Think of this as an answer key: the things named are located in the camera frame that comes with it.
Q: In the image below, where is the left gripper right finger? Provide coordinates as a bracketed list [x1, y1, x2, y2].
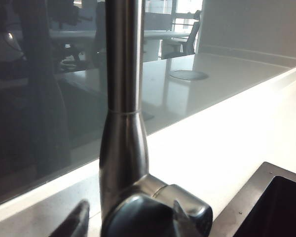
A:
[172, 199, 201, 237]

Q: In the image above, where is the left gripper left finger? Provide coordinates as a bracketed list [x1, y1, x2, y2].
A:
[48, 199, 91, 237]

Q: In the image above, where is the steel faucet lever handle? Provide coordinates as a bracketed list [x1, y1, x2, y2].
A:
[102, 184, 214, 237]

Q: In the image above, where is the black stainless steel sink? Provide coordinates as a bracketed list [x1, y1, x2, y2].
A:
[213, 161, 296, 237]

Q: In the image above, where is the stainless steel faucet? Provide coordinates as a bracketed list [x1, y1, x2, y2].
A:
[98, 0, 169, 224]

